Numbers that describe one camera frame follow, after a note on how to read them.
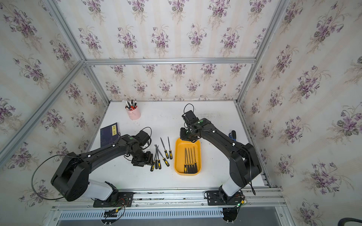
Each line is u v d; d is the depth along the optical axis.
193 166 0.84
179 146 0.93
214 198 0.73
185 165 0.85
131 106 1.04
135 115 1.03
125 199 0.73
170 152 0.91
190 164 0.85
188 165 0.85
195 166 0.84
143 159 0.74
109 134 0.98
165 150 0.91
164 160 0.86
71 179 0.42
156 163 0.86
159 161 0.86
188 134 0.73
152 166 0.84
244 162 0.45
